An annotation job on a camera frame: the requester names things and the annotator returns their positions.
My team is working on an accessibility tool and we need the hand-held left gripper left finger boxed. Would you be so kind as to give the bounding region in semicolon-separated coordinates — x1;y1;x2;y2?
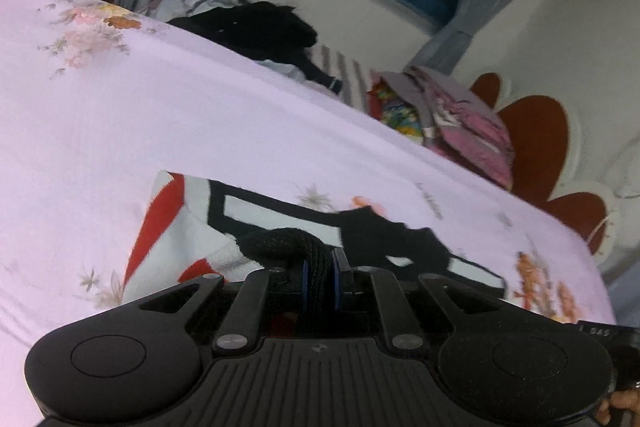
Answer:
117;259;311;358

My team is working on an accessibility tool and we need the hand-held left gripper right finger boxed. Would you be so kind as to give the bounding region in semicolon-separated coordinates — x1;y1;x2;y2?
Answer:
330;248;506;353

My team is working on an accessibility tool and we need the grey striped mattress cover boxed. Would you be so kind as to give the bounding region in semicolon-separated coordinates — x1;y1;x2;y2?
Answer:
307;44;381;110

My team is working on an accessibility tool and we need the black garment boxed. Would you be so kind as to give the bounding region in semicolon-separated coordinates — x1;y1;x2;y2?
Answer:
167;2;346;95

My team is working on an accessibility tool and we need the floral pink bedsheet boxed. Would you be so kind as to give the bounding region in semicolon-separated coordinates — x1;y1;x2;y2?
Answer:
0;0;618;427

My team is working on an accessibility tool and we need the striped knit sweater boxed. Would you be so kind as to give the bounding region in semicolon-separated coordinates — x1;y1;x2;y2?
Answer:
120;170;508;343

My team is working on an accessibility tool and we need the red and white headboard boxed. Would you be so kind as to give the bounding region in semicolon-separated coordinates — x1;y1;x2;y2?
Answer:
467;72;640;278

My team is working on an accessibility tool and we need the stack of folded pink bedding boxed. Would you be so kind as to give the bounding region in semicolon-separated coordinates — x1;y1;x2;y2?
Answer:
367;66;516;190

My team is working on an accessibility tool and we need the person's right hand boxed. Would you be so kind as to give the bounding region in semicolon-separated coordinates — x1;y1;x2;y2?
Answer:
597;388;640;427

